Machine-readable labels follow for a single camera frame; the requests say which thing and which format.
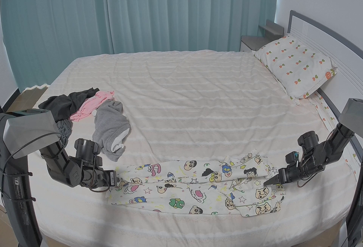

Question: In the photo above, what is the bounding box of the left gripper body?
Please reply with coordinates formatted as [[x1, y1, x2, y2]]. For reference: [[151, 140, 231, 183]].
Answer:
[[92, 168, 119, 189]]

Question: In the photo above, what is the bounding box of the grey bedside table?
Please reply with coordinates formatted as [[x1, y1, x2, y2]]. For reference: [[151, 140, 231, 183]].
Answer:
[[240, 20, 284, 52]]

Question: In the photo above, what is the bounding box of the dark grey garment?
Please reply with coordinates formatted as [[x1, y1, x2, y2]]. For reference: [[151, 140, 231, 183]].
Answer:
[[55, 118, 74, 148]]

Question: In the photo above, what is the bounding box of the white printed pyjama top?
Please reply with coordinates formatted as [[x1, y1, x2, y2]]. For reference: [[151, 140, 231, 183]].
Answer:
[[105, 149, 285, 217]]

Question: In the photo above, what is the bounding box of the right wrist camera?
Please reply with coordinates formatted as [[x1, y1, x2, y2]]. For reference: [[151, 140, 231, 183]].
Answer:
[[284, 151, 299, 166]]

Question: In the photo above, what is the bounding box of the pink garment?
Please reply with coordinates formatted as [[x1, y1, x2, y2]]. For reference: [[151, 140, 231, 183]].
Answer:
[[70, 90, 115, 122]]

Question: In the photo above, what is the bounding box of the white printed pillow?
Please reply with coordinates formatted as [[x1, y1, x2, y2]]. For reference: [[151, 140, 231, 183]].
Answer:
[[252, 34, 338, 105]]

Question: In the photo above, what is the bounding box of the black garment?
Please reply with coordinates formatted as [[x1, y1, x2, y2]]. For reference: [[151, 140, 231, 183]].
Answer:
[[38, 87, 100, 122]]

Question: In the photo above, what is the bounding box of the light grey knit garment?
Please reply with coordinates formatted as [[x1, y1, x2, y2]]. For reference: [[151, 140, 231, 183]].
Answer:
[[92, 100, 131, 162]]

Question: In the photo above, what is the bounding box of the bed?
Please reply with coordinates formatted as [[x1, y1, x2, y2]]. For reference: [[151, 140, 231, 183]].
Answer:
[[0, 9, 363, 247]]

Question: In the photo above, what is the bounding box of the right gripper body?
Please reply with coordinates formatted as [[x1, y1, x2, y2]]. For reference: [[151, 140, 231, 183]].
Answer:
[[279, 167, 302, 184]]

